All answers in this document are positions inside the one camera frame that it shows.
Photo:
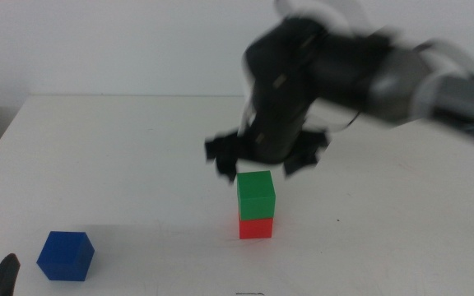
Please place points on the green cube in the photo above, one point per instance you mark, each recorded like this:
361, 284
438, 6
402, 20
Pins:
255, 195

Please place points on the blue cube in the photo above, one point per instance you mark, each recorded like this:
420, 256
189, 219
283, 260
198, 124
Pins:
64, 257

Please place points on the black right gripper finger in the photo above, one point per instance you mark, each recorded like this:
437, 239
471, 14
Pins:
226, 166
300, 161

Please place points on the red cube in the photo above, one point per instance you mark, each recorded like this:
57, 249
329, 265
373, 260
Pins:
255, 229

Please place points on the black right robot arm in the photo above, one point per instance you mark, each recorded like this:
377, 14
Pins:
385, 82

